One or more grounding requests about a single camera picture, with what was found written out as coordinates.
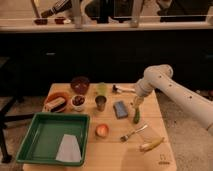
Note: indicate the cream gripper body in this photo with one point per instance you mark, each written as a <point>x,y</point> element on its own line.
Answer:
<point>137,101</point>

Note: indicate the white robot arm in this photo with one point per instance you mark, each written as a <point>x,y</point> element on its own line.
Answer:
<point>160,77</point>

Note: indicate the orange small bowl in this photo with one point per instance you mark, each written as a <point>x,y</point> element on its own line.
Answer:
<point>102,130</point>

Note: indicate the white bowl with food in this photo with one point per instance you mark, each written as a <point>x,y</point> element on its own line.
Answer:
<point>78,102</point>

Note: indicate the purple bowl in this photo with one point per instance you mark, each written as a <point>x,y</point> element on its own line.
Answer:
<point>80,85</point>

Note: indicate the white scrub brush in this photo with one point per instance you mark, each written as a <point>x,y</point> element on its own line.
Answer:
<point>54,103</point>

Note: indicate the brown bowl on shelf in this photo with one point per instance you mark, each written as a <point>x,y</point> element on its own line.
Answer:
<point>60,20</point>

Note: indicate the dark red bowl on shelf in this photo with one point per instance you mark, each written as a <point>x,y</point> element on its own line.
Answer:
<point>41,21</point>

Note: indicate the green pepper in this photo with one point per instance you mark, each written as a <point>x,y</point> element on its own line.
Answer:
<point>136,118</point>

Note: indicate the blue sponge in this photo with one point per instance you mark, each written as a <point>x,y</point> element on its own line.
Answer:
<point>120,110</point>

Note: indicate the green plastic cup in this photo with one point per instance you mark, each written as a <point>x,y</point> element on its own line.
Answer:
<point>101,88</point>

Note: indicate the metal cup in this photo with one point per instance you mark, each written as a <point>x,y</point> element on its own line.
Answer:
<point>100,102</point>

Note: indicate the silver fork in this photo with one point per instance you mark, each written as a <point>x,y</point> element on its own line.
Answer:
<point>127,136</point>

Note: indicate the yellow banana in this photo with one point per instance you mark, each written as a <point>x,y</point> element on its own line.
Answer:
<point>151,145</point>

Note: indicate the orange plate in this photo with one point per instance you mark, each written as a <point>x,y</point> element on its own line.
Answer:
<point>55,95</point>

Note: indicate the grey folded cloth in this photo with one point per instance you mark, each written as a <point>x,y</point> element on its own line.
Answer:
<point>69,150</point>

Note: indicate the green plastic tray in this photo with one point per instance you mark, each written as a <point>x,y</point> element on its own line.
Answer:
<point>44,137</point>

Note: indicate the black chair base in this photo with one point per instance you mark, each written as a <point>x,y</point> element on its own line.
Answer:
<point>5,74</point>

